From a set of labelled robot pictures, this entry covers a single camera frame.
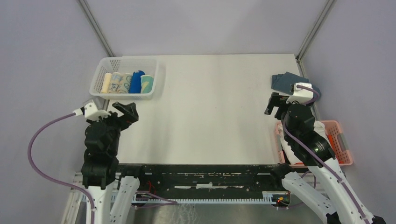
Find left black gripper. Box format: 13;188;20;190
87;100;138;154

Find green yellow towel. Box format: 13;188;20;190
141;75;154;94

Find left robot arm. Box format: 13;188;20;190
81;102;139;224

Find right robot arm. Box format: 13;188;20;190
265;92;385;224

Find patterned rolled towel right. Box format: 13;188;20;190
117;73;132;94

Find patterned rolled towel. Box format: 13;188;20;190
108;72;123;93
117;73;132;94

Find grey blue towel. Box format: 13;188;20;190
271;72;321;99

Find white plastic basket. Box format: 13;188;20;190
89;56;160;100

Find patterned rolled towel left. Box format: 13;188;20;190
108;72;123;93

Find cream rolled towel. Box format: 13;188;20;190
100;73;112;94

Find white cloth in pink basket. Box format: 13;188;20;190
275;121;330;165

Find orange item in basket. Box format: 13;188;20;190
326;134;343;164

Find pink plastic basket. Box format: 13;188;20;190
275;120;353;168

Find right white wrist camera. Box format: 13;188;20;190
286;83;314;104

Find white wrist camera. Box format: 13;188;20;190
286;83;314;104
73;99;111;121

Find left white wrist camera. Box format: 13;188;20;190
73;99;111;121

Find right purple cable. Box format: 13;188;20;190
282;85;370;222

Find purple cable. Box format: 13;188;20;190
27;112;96;224
282;85;370;222

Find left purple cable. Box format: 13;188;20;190
27;112;96;224

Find aluminium frame rails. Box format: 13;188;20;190
60;171;352;224

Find white cable duct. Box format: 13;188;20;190
131;191;290;206

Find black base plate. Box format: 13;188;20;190
114;163;313;200

